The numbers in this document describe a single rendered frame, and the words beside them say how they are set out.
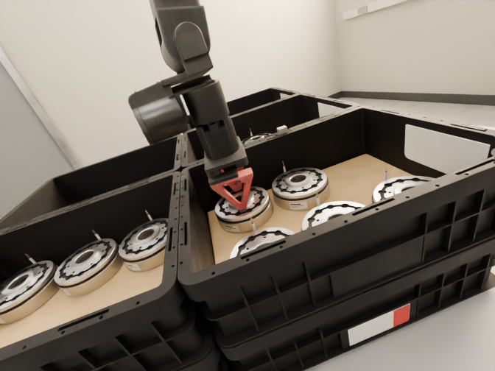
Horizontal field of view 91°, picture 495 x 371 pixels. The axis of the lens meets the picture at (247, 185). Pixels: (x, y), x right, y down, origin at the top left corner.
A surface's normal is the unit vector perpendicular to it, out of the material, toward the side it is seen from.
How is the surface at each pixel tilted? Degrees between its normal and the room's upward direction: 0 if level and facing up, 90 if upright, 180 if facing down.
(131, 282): 0
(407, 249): 90
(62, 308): 0
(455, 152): 90
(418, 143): 90
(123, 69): 90
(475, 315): 0
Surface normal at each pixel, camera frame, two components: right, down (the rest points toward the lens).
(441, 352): -0.27, -0.84
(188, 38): 0.36, 0.26
